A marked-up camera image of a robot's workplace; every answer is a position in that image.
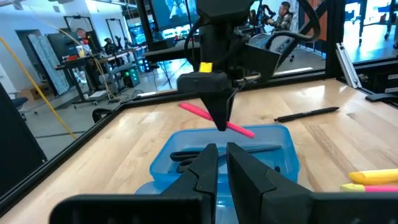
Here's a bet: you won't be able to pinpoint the yellow highlighter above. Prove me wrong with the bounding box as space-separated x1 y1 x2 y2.
348 169 398 186

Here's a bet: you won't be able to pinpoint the blue plastic supply box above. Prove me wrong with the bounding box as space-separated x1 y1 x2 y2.
135 123 301 224

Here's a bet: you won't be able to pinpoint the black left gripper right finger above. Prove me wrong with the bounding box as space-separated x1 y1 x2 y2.
226 142 398 224

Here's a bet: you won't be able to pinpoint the grey patterned panel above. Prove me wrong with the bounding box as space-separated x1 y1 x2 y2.
27 33 71 96

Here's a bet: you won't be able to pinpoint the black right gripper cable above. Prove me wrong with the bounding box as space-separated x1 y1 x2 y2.
264 0 322 50

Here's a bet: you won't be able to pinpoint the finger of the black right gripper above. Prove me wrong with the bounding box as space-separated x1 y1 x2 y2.
200 90 235 132

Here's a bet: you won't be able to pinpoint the blue office chair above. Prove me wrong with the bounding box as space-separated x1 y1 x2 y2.
11 96 29 121

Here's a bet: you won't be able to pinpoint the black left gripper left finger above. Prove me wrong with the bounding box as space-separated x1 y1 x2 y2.
49 142 220 224

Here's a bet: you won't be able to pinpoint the black workbench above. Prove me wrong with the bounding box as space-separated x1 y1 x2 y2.
55 46 147 105

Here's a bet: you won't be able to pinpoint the black pen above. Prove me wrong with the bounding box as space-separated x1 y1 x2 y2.
273 106 340 123

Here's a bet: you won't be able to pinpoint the person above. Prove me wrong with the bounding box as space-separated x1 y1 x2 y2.
266 1 296 32
75 27 94 47

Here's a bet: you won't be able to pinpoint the pink pen with yellow cap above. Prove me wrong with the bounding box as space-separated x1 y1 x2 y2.
340 182 398 193

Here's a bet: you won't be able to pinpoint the orange partition panel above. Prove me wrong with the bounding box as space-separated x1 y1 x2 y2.
306 0 328 43

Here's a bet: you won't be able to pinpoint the black desk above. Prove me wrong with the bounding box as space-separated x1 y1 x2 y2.
142 41 203 63

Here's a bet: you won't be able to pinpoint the pink highlighter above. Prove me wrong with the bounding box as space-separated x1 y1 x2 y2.
178 101 256 139

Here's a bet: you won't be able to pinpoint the computer with green lights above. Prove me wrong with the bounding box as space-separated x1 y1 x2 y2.
122 67 141 88

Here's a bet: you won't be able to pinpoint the yellow cable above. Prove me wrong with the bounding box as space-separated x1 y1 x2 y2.
0 36 77 140

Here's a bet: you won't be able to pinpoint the black-handled scissors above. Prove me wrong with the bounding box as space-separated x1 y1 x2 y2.
170 144 282 174

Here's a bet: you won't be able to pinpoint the black cable loop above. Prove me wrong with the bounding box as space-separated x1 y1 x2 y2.
91 108 113 124

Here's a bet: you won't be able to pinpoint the black aluminium table frame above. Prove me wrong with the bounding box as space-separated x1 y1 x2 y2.
0 0 398 216

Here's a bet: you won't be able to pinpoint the silver aluminium extrusion bar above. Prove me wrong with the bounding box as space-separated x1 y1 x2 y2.
335 42 363 90

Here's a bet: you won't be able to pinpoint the cardboard box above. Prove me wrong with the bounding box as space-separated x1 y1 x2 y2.
17 82 54 101

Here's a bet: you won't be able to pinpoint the large monitor screen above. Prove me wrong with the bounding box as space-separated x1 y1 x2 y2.
150 0 200 32

